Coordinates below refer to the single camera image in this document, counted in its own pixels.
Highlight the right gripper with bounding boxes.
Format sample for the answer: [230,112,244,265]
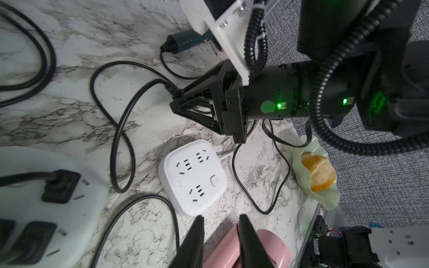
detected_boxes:
[170,60,248,144]

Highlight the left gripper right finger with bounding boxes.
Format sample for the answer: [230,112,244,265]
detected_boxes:
[238,214,273,268]

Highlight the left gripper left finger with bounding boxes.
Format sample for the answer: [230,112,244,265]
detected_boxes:
[169,216,204,268]

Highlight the pink dryer front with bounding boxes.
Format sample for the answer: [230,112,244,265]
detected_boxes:
[203,223,291,268]

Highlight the white dryer black cord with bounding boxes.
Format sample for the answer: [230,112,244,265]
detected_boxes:
[231,118,313,215]

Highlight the black cord with plug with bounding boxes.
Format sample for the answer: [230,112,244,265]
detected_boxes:
[0,169,82,204]

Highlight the black dryer power cord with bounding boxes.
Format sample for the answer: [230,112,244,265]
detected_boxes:
[0,1,57,108]

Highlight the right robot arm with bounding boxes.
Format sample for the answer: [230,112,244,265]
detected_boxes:
[170,1,429,156]

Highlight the green dryer copper nozzle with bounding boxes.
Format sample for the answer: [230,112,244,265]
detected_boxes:
[160,30,214,54]

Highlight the right white power strip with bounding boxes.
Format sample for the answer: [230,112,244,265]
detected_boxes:
[158,140,227,217]

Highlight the white power strip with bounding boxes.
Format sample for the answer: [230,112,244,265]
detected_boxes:
[1,146,109,268]
[158,140,227,217]

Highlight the green wavy plate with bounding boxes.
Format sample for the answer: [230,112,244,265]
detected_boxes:
[292,137,340,211]

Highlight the orange bread slice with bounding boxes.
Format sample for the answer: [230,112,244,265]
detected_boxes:
[301,153,337,192]

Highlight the left white power strip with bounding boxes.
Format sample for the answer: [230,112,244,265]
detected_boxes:
[1,146,109,268]

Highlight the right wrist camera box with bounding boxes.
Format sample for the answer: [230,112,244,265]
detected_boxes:
[179,0,268,86]

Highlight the pink dryer black cord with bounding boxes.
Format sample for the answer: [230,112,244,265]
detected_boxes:
[89,193,181,268]

